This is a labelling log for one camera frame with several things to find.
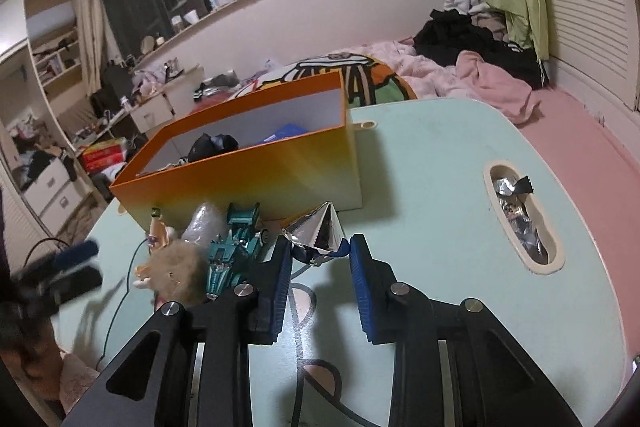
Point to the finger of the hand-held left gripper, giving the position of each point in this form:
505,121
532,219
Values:
75,253
75,283

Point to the crumpled foil wrappers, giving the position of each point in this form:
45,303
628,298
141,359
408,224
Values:
510,189

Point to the mint green cartoon desktop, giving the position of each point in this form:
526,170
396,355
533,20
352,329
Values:
440,187

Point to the blue device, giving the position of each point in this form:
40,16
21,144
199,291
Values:
285,132

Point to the clear plastic wrap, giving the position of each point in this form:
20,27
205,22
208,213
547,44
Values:
202,222

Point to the cartoon print pillow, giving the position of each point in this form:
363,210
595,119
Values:
370,77

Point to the red cardboard box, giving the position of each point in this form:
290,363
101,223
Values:
102,154

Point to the white cup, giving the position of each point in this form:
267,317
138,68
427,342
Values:
190,19

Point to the white wall shelf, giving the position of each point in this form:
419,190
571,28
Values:
55,52

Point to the pink towel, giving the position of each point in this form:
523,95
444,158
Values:
495,87

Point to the orange cardboard box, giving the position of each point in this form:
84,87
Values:
260,177

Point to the black lace trimmed cloth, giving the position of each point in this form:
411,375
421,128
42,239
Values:
212,144

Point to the white drawer cabinet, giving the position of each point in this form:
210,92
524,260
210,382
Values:
150,114

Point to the white bottle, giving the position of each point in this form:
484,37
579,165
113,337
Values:
212,1

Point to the white plastic bag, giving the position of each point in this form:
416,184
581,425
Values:
150,82

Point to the black white striped sock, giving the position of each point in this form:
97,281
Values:
205,92

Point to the white storage drawers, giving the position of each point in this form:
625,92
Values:
47,194

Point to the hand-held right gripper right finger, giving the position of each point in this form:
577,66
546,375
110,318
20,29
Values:
361,292

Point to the teal toy car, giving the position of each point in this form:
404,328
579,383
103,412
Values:
230,252

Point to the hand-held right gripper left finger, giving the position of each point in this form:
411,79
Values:
280,297

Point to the beige curtain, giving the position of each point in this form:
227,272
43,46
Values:
90,22

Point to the pile of black clothes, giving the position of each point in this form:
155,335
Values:
460,37

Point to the dark red pillow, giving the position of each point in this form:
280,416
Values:
220,99

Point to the pink bed sheet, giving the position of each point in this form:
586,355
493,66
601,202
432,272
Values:
590,167

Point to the person's left hand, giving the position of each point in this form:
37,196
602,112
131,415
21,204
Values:
32,359

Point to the clear plastic bag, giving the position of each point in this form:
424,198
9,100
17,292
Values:
269,65

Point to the brown furry plush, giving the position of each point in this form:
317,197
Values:
180,272

